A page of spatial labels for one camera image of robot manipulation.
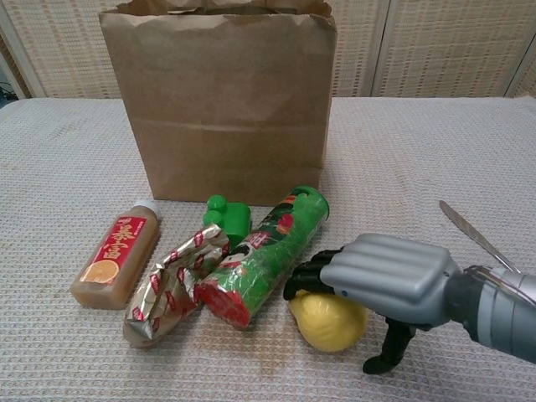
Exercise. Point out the white woven tablecloth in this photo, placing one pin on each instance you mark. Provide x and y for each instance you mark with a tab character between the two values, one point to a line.
63	167

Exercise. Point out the gold foil snack packet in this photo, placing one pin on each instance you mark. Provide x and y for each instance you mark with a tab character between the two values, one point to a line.
167	289

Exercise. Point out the tea bottle with red label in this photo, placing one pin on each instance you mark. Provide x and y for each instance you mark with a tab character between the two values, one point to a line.
113	255

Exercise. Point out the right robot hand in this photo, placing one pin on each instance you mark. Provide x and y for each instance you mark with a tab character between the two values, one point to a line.
398	276

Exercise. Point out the green plastic toy block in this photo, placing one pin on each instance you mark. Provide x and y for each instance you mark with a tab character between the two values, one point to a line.
234	220

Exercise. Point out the yellow toy pear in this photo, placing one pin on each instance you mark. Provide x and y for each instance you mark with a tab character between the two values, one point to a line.
331	326

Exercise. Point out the green chips can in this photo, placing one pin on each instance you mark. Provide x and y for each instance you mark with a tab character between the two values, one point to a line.
268	255

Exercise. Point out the bamboo folding screen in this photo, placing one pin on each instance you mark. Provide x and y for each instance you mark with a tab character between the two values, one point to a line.
63	42

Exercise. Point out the brown paper bag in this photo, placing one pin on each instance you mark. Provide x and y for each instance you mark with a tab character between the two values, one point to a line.
218	104

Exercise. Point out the silver table knife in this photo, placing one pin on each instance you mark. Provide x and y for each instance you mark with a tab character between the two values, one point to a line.
465	228

